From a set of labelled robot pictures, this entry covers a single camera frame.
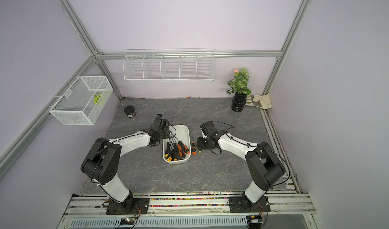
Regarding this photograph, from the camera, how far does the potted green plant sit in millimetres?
939

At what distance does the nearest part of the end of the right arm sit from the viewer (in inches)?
26.1

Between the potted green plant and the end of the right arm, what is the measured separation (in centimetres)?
34
